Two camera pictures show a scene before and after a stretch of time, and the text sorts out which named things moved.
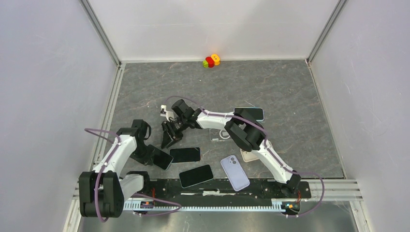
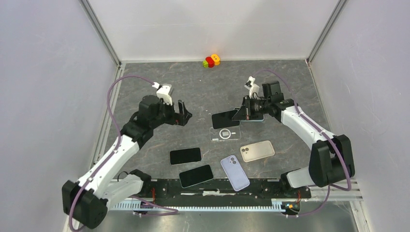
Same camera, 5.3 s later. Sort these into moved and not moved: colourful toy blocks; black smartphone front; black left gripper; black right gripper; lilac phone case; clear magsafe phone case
Moved: black left gripper; black right gripper
Not moved: colourful toy blocks; black smartphone front; clear magsafe phone case; lilac phone case
